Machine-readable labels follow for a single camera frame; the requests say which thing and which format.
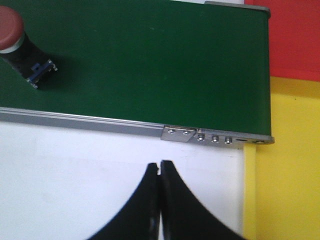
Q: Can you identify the red mushroom push button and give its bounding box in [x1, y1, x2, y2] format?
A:
[0, 5, 58, 89]

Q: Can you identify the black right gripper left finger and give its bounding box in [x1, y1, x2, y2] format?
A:
[90, 163, 160, 240]

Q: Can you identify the yellow plastic tray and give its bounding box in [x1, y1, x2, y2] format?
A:
[242, 77, 320, 240]

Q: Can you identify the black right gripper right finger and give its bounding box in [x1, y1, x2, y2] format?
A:
[159, 160, 243, 240]

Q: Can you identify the aluminium conveyor frame rail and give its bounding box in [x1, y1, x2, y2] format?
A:
[0, 0, 275, 149]

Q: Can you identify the red plastic tray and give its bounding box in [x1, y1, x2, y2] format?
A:
[245, 0, 320, 82]

